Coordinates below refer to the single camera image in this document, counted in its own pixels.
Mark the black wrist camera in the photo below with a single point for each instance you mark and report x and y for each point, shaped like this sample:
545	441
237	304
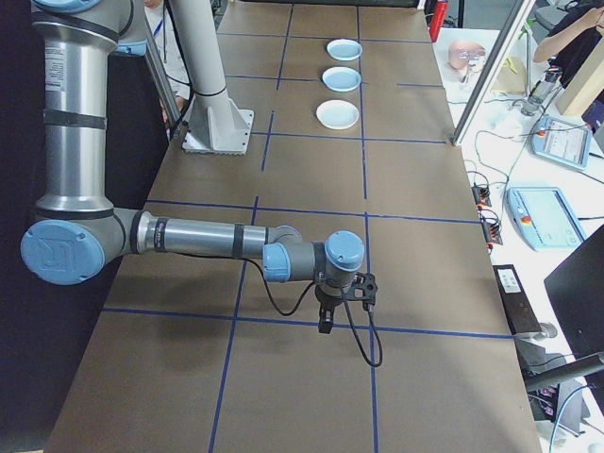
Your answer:
364	288

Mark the pink bowl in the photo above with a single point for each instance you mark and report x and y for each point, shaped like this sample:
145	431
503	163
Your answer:
460	54

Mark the person in white shirt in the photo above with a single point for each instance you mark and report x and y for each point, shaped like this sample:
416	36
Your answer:
172	56

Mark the red cylinder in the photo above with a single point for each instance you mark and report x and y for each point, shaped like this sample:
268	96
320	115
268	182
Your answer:
439	19

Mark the black box with white label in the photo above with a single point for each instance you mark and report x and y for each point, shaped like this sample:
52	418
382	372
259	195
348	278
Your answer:
519	307

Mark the light blue teach pendant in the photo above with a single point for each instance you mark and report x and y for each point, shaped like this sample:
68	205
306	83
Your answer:
561	141
545	217

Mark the clear bottle with black cap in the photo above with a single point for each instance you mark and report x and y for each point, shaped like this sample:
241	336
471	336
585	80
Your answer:
540	94

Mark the tan wooden block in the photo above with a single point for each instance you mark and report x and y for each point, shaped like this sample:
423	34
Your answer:
582	85

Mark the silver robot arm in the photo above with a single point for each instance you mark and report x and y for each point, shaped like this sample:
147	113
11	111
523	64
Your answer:
75	118

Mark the tall aluminium frame post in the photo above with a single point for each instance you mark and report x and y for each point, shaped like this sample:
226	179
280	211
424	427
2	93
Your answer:
489	71

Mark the crumpled white tissue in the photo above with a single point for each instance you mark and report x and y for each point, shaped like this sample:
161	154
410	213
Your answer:
507	127

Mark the light blue ceramic plate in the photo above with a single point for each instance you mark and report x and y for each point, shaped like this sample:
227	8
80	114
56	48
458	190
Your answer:
341	78
344	49

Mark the black orange connector block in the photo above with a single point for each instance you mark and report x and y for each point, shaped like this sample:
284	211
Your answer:
481	192
491	231

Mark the person in black shirt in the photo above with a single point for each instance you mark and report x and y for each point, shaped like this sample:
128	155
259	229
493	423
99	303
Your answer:
580	42

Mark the silver aluminium extrusion bar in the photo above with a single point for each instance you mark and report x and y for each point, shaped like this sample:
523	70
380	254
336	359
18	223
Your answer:
162	82

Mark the black monitor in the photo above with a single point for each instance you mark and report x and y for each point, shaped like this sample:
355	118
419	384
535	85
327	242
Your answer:
580	292

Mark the white pedestal column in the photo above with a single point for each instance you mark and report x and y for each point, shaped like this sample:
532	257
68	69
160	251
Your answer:
203	56

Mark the white ceramic plate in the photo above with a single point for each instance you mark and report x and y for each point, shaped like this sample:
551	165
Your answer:
336	114

